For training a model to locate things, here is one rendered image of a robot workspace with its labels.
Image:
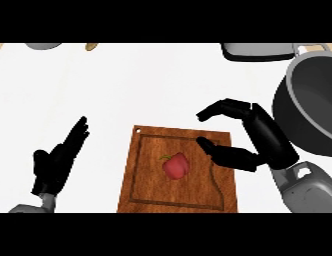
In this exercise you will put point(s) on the red bell pepper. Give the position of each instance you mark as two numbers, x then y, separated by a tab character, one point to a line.
176	165

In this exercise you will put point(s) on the large grey pot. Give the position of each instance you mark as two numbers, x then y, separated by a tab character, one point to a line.
318	100

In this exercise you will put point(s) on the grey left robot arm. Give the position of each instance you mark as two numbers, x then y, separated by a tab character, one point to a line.
37	205

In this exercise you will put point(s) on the tan wooden object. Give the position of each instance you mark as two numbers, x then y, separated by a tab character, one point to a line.
92	46

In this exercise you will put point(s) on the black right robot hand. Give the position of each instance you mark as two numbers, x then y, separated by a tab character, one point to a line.
266	140

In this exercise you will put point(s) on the brown wooden cutting board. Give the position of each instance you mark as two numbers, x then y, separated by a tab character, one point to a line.
178	170

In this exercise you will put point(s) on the grey round object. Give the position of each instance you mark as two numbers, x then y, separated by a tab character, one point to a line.
43	46

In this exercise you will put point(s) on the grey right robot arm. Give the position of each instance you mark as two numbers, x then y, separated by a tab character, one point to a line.
313	190

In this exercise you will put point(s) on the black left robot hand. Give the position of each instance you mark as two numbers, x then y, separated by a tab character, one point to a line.
58	163

